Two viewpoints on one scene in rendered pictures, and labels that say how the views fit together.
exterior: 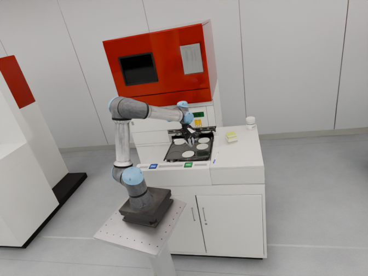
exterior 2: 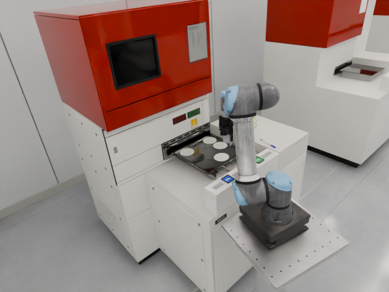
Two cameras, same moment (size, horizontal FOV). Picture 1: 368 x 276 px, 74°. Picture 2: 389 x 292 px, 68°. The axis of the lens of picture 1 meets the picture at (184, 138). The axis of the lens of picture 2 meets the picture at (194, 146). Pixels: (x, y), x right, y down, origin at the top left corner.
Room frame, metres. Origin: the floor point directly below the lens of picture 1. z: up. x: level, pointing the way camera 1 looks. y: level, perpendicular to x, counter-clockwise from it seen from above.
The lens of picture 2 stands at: (0.91, 1.38, 1.93)
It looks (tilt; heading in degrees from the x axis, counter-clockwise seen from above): 30 degrees down; 306
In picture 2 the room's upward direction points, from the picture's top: 5 degrees counter-clockwise
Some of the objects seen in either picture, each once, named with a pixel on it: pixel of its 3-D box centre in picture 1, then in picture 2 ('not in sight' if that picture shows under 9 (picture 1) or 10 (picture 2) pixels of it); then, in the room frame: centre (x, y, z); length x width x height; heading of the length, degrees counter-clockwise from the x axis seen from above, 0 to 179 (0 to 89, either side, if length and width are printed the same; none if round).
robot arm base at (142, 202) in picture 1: (139, 196); (277, 206); (1.20, 0.33, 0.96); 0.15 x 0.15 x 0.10
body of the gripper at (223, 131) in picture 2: (186, 128); (226, 124); (1.67, -0.03, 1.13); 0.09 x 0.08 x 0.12; 36
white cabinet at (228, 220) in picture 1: (205, 200); (228, 207); (1.68, -0.08, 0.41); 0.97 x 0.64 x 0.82; 75
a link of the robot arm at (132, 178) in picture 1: (133, 180); (276, 188); (1.21, 0.34, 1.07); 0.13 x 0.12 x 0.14; 37
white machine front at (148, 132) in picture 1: (171, 125); (165, 135); (2.07, 0.09, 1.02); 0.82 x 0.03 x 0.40; 75
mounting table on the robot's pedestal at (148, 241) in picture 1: (145, 223); (278, 239); (1.18, 0.34, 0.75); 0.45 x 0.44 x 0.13; 152
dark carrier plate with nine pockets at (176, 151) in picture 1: (189, 147); (209, 151); (1.80, -0.03, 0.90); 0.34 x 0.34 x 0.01; 75
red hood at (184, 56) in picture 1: (168, 62); (128, 54); (2.37, 0.01, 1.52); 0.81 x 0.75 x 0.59; 75
